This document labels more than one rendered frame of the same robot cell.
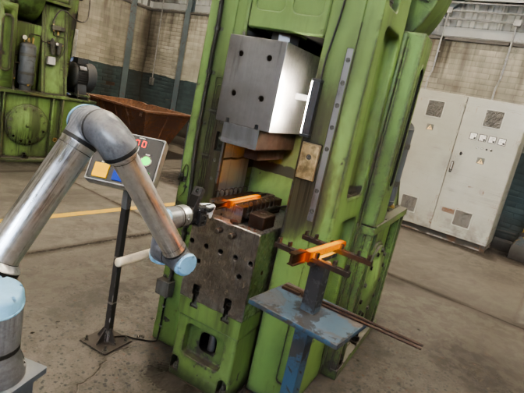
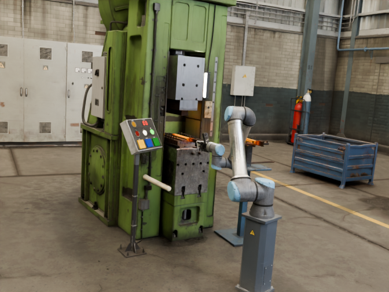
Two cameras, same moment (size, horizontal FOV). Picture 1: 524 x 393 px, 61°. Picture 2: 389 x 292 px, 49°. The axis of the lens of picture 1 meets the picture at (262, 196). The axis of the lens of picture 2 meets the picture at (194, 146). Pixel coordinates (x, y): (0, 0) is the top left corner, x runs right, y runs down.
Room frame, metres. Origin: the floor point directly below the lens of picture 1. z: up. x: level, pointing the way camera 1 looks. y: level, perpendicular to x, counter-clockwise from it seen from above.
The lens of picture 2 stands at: (0.07, 3.59, 1.58)
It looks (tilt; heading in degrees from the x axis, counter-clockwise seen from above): 9 degrees down; 300
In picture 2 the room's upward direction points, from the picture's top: 4 degrees clockwise
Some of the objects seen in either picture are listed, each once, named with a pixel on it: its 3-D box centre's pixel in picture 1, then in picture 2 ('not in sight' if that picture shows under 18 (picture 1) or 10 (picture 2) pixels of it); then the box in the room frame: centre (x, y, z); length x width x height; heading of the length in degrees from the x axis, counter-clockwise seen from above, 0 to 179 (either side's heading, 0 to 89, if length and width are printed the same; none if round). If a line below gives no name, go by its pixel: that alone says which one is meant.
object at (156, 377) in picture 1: (186, 382); (182, 240); (2.07, 0.19, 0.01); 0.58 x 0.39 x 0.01; 64
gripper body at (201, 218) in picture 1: (193, 214); (205, 146); (1.84, 0.27, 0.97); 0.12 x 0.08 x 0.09; 154
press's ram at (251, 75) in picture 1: (277, 89); (182, 77); (2.28, 0.03, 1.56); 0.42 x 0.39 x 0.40; 154
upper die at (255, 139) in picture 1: (260, 136); (177, 103); (2.30, 0.07, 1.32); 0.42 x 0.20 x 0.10; 154
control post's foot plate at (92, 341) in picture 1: (107, 334); (132, 247); (2.29, 0.70, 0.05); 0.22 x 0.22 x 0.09; 64
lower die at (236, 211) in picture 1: (246, 203); (175, 139); (2.30, 0.07, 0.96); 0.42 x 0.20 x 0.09; 154
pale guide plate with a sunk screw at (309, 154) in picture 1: (308, 161); (208, 109); (2.09, -0.18, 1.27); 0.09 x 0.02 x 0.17; 64
